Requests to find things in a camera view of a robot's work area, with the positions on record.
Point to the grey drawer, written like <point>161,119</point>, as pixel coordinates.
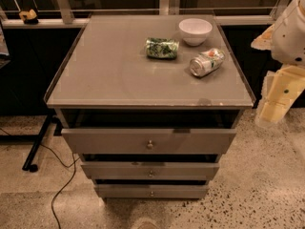
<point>150,170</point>
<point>151,191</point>
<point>149,141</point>

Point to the black metal table leg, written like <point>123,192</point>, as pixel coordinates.
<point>34,140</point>

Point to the yellow black object on ledge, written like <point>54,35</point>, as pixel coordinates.
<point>28,16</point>

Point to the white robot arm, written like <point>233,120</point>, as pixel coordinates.
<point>285,39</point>

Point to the silver soda can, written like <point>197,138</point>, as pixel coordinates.
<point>207,62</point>

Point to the grey middle drawer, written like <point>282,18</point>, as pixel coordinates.
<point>150,170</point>

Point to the grey drawer cabinet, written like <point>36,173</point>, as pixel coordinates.
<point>110,83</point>

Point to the metal window railing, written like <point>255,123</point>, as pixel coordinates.
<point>74,13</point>

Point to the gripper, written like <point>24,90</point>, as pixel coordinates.
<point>288,37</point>

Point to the white bowl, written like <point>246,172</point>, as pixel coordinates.
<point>195,31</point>

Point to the green crushed can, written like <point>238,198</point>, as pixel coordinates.
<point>161,48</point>

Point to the grey bottom drawer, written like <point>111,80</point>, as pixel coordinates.
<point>151,191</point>

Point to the grey top drawer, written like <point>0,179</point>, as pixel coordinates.
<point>149,141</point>

